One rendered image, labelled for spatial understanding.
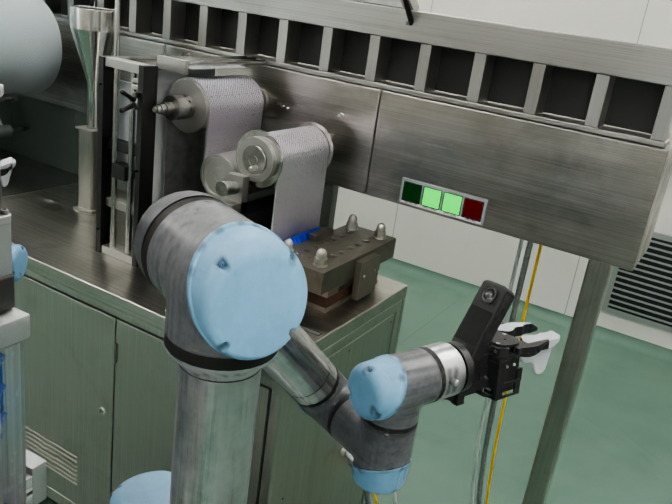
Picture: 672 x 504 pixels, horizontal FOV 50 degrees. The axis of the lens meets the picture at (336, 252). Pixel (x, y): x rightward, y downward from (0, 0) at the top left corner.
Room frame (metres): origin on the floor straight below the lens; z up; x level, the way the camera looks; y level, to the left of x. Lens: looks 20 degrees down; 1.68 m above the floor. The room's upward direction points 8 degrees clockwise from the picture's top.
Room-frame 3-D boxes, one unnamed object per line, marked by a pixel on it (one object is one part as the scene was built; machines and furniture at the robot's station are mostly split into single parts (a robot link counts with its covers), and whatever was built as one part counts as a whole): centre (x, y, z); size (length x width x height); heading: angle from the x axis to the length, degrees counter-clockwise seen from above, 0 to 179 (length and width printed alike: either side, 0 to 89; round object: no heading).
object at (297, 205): (1.86, 0.12, 1.11); 0.23 x 0.01 x 0.18; 151
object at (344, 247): (1.84, 0.00, 1.00); 0.40 x 0.16 x 0.06; 151
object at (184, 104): (1.88, 0.46, 1.33); 0.06 x 0.06 x 0.06; 61
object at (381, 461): (0.83, -0.09, 1.12); 0.11 x 0.08 x 0.11; 39
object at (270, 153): (1.89, 0.17, 1.25); 0.26 x 0.12 x 0.12; 151
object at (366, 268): (1.80, -0.09, 0.96); 0.10 x 0.03 x 0.11; 151
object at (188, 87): (2.02, 0.39, 1.33); 0.25 x 0.14 x 0.14; 151
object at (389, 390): (0.82, -0.10, 1.21); 0.11 x 0.08 x 0.09; 129
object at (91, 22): (2.22, 0.81, 1.50); 0.14 x 0.14 x 0.06
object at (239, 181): (1.76, 0.28, 1.05); 0.06 x 0.05 x 0.31; 151
